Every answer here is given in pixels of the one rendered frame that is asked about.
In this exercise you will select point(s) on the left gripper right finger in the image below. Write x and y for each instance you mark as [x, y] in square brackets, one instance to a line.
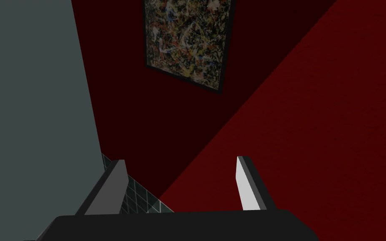
[250, 190]

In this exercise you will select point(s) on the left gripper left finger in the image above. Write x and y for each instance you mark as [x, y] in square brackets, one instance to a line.
[107, 194]

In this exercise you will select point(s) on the abstract splatter painting black frame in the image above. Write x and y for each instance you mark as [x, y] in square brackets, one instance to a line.
[188, 38]

